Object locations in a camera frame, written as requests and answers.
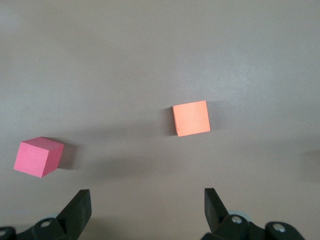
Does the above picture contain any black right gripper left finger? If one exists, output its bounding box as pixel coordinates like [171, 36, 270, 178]
[0, 189, 92, 240]

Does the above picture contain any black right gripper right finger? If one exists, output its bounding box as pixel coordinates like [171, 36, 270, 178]
[201, 187, 306, 240]

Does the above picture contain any red foam cube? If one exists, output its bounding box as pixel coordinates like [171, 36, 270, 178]
[13, 136, 65, 179]

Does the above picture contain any orange foam cube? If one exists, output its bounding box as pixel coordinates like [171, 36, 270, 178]
[171, 100, 211, 138]

